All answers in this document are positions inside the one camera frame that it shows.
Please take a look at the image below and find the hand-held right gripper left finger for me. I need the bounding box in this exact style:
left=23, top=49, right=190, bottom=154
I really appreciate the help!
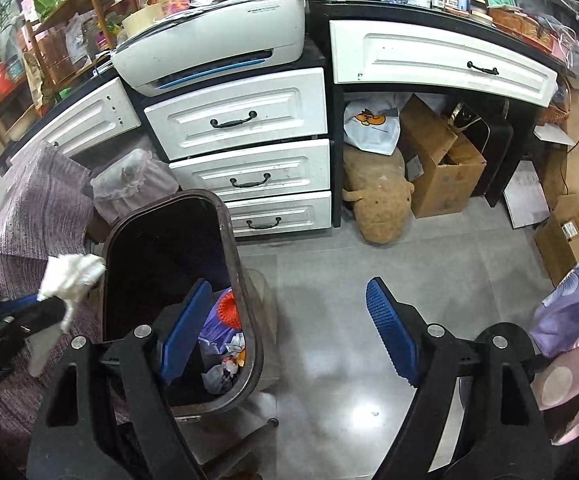
left=26, top=279, right=215, bottom=480

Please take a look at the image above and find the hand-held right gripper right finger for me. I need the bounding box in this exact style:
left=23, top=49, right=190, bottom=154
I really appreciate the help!
left=365, top=276, right=554, bottom=480

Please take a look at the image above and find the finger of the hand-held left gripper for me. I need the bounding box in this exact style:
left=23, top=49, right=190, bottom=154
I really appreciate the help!
left=0, top=302, right=69, bottom=361
left=0, top=295, right=44, bottom=318

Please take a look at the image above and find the purple plastic bag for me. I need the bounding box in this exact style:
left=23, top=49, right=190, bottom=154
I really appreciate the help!
left=197, top=287, right=248, bottom=361

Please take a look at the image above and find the orange foam fruit net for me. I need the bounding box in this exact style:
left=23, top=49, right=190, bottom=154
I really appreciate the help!
left=217, top=292, right=243, bottom=331

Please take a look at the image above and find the white tissue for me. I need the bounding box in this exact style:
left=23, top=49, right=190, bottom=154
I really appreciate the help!
left=27, top=253, right=106, bottom=378
left=202, top=362, right=240, bottom=395

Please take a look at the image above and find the dark brown trash bin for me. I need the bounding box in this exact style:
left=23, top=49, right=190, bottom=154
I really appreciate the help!
left=100, top=189, right=280, bottom=418

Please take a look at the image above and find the brown plush toy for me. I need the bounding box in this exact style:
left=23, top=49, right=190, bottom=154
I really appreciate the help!
left=342, top=145, right=415, bottom=245

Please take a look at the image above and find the translucent white plastic bag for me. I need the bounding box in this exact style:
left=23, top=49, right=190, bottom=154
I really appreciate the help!
left=91, top=149, right=179, bottom=223

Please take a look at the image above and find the open cardboard box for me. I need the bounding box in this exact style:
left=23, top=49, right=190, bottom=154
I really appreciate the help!
left=398, top=94, right=487, bottom=219

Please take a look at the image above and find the cream bowl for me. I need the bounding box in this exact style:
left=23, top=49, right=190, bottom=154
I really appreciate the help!
left=4, top=105, right=40, bottom=142

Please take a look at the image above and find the purple floral cloth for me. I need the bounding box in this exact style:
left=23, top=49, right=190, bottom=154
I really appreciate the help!
left=529, top=254, right=579, bottom=361

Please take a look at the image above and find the white flat box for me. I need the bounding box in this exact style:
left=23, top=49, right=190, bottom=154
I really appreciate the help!
left=503, top=160, right=553, bottom=229

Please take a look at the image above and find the black bag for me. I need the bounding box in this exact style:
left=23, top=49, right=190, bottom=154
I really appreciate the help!
left=449, top=102, right=515, bottom=208

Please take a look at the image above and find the white bag with orange print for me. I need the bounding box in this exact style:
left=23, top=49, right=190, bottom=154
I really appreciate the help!
left=343, top=100, right=401, bottom=157

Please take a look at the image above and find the wide white drawer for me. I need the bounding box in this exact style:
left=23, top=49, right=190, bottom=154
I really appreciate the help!
left=329, top=19, right=559, bottom=107

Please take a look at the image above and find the wooden shelf rack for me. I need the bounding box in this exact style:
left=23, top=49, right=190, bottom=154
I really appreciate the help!
left=22, top=0, right=138, bottom=88

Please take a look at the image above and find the white printer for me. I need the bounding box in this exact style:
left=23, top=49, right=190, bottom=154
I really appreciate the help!
left=111, top=0, right=306, bottom=98

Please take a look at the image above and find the cream tape roll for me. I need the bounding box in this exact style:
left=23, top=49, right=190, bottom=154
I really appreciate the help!
left=121, top=7, right=163, bottom=38

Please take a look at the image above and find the stack of papers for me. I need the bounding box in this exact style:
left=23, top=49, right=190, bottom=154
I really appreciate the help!
left=154, top=0, right=305, bottom=26

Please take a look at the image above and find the brown wicker basket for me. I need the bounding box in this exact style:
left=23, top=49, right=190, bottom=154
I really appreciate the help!
left=489, top=7, right=555, bottom=46

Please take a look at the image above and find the white drawer with black handle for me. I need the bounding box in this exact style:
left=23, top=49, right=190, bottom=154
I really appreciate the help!
left=170, top=138, right=331, bottom=204
left=224, top=190, right=333, bottom=238
left=144, top=67, right=329, bottom=162

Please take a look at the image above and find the white drawer without handle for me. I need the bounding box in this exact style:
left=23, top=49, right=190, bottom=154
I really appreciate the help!
left=10, top=77, right=143, bottom=161

